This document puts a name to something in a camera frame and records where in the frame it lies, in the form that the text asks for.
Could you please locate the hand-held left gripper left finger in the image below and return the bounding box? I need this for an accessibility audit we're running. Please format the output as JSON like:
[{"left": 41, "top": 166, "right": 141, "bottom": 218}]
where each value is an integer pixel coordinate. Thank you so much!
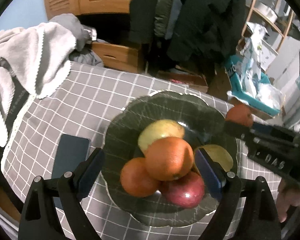
[{"left": 17, "top": 148, "right": 105, "bottom": 240}]

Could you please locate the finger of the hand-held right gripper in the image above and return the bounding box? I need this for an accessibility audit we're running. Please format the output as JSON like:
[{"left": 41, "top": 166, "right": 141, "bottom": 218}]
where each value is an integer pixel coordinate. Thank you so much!
[
  {"left": 251, "top": 122, "right": 299, "bottom": 147},
  {"left": 224, "top": 120, "right": 253, "bottom": 144}
]

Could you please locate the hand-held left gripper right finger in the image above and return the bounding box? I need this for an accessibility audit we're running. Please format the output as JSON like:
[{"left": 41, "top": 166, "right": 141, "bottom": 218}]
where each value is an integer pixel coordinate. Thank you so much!
[{"left": 194, "top": 148, "right": 282, "bottom": 240}]

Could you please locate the orange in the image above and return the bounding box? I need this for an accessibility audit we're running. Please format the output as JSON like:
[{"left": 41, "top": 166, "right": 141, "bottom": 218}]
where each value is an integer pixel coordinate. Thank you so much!
[
  {"left": 120, "top": 157, "right": 162, "bottom": 197},
  {"left": 144, "top": 136, "right": 194, "bottom": 181},
  {"left": 225, "top": 104, "right": 254, "bottom": 128}
]

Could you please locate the yellow pear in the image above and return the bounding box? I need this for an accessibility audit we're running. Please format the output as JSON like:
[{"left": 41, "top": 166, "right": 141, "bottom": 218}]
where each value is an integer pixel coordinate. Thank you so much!
[{"left": 200, "top": 144, "right": 234, "bottom": 173}]

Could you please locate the dark red apple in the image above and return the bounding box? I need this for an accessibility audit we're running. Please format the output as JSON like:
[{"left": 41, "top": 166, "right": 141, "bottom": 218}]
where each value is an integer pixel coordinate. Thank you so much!
[{"left": 160, "top": 171, "right": 206, "bottom": 208}]

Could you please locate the yellow-green apple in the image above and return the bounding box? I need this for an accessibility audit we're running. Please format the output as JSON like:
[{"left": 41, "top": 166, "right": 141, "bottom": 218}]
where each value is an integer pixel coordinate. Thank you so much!
[{"left": 137, "top": 119, "right": 185, "bottom": 155}]

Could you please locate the green glass plate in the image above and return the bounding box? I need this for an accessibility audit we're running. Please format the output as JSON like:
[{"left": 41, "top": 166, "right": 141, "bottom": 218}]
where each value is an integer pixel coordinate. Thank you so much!
[{"left": 101, "top": 90, "right": 239, "bottom": 228}]

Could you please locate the person's right hand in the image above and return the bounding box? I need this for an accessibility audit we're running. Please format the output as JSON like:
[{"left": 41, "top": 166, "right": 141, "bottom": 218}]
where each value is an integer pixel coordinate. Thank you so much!
[{"left": 276, "top": 181, "right": 300, "bottom": 223}]

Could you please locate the dark blue smartphone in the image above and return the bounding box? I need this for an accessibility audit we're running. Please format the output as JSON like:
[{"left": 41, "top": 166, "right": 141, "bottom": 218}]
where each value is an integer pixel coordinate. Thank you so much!
[{"left": 51, "top": 134, "right": 91, "bottom": 209}]

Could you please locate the teal-rimmed cardboard box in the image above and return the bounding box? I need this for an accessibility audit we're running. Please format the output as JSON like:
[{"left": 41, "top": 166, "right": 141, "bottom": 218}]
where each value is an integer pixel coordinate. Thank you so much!
[{"left": 225, "top": 55, "right": 282, "bottom": 120}]

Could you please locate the clear plastic bag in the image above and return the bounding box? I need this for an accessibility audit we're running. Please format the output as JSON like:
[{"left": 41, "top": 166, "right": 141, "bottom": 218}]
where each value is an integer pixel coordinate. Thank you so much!
[{"left": 255, "top": 84, "right": 285, "bottom": 110}]

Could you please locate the brown cardboard box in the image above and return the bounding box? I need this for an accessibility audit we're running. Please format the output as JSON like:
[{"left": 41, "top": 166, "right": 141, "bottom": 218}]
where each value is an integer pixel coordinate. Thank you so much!
[{"left": 156, "top": 66, "right": 209, "bottom": 93}]

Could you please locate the white cabinet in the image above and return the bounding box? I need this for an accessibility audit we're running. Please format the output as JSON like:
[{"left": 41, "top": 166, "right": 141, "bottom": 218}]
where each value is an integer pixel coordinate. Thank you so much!
[{"left": 261, "top": 36, "right": 282, "bottom": 70}]

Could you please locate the white printed plastic bag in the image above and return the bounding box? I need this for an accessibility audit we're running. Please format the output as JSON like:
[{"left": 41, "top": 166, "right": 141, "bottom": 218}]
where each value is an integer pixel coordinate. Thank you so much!
[{"left": 236, "top": 22, "right": 269, "bottom": 80}]

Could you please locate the grey checked cloth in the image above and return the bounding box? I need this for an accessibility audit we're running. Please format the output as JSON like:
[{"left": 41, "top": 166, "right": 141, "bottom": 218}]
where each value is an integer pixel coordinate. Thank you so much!
[{"left": 1, "top": 61, "right": 290, "bottom": 240}]

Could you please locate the black hanging jacket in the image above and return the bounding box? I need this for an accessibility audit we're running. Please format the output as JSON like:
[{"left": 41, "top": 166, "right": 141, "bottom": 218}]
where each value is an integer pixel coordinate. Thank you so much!
[{"left": 166, "top": 0, "right": 247, "bottom": 63}]

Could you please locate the metal pot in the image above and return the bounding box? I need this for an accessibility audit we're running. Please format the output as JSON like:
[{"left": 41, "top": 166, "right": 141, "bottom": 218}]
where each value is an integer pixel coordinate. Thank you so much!
[{"left": 255, "top": 1, "right": 278, "bottom": 23}]

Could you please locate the wooden ladder shelf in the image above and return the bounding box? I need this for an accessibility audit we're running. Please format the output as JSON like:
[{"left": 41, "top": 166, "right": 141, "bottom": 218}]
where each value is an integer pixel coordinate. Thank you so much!
[{"left": 241, "top": 0, "right": 298, "bottom": 65}]

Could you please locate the wooden drawer unit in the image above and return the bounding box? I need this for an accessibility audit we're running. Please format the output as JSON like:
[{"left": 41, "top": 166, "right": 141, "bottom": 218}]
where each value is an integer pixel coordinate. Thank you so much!
[{"left": 91, "top": 41, "right": 143, "bottom": 73}]

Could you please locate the light grey fleece towel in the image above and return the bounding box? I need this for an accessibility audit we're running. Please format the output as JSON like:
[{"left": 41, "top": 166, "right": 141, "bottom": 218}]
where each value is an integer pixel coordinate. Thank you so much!
[{"left": 0, "top": 22, "right": 78, "bottom": 147}]

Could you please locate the dark green hanging jacket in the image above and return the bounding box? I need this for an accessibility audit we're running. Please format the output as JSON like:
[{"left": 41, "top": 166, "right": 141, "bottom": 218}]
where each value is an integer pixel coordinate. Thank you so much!
[{"left": 129, "top": 0, "right": 178, "bottom": 45}]

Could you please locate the grey jacket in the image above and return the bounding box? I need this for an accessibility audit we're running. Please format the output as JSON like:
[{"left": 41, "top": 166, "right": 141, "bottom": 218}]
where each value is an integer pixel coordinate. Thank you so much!
[{"left": 49, "top": 14, "right": 104, "bottom": 67}]

